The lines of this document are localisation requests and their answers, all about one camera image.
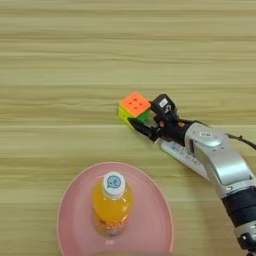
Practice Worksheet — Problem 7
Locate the small black box white label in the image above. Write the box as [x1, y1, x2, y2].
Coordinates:
[150, 93, 177, 117]

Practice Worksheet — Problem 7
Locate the pink round plate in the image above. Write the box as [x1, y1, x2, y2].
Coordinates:
[56, 161, 175, 256]

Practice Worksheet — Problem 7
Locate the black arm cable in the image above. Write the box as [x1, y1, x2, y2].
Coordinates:
[225, 132, 256, 152]

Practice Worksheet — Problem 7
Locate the orange juice bottle white cap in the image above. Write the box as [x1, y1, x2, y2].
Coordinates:
[91, 171, 135, 238]

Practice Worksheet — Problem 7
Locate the white remote control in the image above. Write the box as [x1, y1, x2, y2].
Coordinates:
[158, 137, 212, 181]

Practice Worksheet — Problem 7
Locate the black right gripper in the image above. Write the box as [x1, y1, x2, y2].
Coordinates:
[127, 108, 196, 147]

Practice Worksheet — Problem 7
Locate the colourful puzzle cube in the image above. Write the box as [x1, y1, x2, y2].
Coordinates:
[117, 91, 152, 128]

